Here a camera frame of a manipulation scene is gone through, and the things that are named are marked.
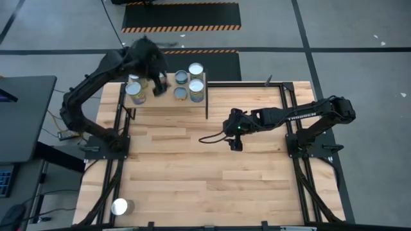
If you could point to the black computer mouse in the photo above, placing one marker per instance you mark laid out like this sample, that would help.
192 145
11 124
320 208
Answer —
13 213

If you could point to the dark screen with blue glow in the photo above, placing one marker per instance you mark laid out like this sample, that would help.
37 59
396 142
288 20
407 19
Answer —
6 96

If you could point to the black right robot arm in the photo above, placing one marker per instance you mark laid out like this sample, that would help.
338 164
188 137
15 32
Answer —
302 115

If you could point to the wooden shelf with black legs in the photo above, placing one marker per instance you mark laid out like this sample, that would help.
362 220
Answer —
167 101

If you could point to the short teal can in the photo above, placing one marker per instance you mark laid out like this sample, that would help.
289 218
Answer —
181 76

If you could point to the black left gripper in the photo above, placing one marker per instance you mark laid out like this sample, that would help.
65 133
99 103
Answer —
146 59

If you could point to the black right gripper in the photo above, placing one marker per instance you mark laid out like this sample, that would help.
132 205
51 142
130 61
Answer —
241 122

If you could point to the black hazard-striped floor mat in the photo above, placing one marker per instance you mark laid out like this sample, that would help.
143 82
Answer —
181 16
218 65

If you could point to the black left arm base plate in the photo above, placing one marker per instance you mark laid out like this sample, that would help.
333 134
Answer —
96 154

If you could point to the green circuit board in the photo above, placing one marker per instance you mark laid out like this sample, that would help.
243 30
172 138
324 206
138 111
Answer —
66 134

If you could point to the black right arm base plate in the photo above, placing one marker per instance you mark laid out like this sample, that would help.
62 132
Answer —
326 138

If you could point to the black desk leg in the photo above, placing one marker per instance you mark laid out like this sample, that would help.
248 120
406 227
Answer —
61 159

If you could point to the tall teal Cherries can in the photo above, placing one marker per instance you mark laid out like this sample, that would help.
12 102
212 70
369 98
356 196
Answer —
196 86

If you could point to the black rail bracket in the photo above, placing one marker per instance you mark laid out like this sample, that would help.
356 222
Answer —
264 225
151 225

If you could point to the tall cream Peach can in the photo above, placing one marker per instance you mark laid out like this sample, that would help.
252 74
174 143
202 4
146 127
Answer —
133 88

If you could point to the short yellow green can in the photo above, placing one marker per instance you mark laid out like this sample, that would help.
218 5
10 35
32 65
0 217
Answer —
180 93

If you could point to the tall can yellow-green label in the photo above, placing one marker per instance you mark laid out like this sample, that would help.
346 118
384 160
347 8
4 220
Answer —
134 78

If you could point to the black aluminium table frame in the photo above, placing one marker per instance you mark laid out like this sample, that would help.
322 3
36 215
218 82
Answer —
244 84

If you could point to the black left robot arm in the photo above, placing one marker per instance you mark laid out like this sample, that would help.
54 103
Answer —
86 83

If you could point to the black keyboard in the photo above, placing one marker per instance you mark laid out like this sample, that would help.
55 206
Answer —
4 181

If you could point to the dark grey desk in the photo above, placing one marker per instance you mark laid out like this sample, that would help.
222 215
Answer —
29 122

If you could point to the grey keyboard tray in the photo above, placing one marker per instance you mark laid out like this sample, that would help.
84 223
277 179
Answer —
24 179

